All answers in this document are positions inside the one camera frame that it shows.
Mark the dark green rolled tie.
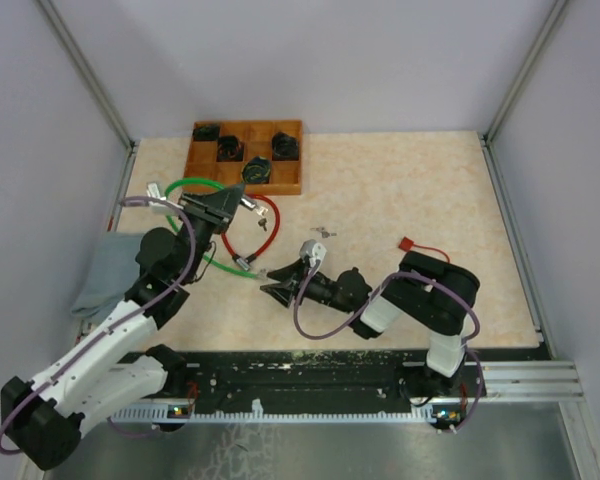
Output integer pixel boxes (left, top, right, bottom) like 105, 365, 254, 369
192, 123, 221, 142

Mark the silver key bunch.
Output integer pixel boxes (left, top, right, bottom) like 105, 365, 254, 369
311, 227, 337, 238

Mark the green cable lock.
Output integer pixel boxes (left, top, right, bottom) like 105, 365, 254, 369
165, 177, 260, 280

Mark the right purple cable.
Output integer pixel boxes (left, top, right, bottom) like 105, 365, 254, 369
292, 259, 482, 436

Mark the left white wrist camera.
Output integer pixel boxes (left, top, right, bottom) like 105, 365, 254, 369
146, 182, 182, 216

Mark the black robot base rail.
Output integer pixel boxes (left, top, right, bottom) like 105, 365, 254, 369
103, 352, 487, 431

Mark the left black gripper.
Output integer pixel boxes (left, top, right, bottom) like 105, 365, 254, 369
175, 182, 245, 282

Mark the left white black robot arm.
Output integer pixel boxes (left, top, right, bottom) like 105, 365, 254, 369
0, 183, 245, 471

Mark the red cable lock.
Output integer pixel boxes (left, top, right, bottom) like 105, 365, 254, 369
221, 194, 281, 272

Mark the thin red wire padlock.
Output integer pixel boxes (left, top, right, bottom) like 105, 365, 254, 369
397, 237, 451, 263

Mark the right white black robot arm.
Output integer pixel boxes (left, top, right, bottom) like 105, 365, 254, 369
260, 240, 481, 396

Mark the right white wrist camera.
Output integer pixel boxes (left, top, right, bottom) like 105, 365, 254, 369
299, 239, 327, 268

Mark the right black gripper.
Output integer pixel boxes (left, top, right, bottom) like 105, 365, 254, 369
261, 256, 354, 313

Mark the wooden compartment tray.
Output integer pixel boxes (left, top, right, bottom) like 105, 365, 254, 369
184, 119, 304, 195

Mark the folded blue jeans cloth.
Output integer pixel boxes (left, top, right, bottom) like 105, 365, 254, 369
70, 232, 143, 323

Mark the blue yellow rolled tie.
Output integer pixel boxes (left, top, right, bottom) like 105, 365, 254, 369
241, 156, 272, 185

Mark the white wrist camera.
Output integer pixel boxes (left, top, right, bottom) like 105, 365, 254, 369
299, 239, 327, 268
146, 182, 182, 216

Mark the black dotted rolled tie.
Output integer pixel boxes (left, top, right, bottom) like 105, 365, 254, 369
271, 132, 300, 161

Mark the black orange rolled tie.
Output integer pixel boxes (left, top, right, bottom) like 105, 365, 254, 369
217, 135, 244, 162

